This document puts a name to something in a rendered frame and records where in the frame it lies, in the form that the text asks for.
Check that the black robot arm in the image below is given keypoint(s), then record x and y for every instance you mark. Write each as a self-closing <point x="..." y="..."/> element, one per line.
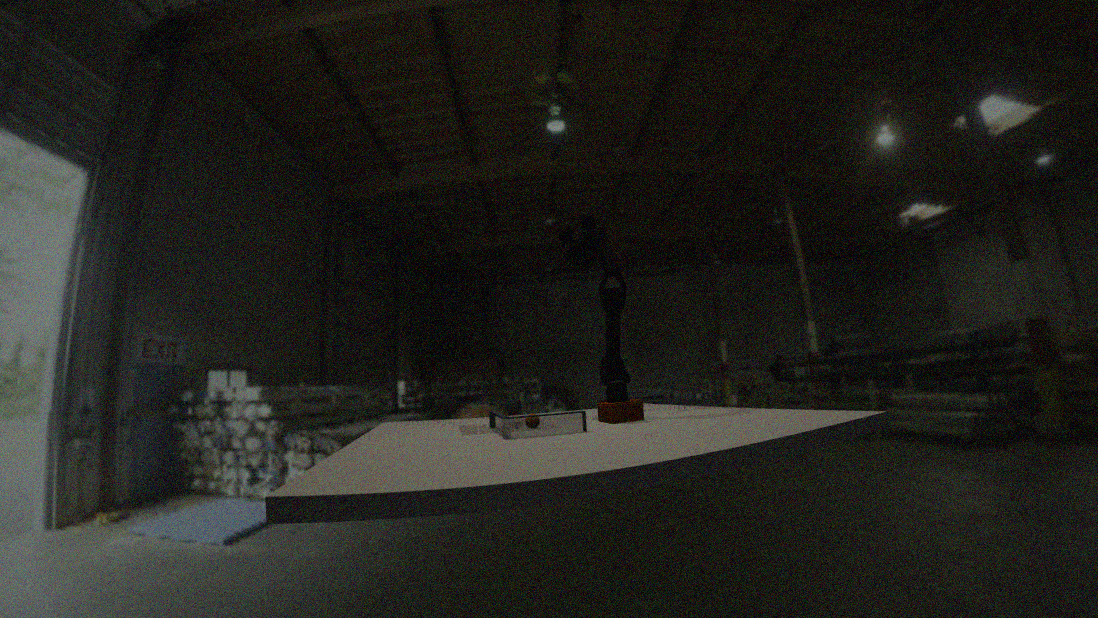
<point x="612" y="300"/>

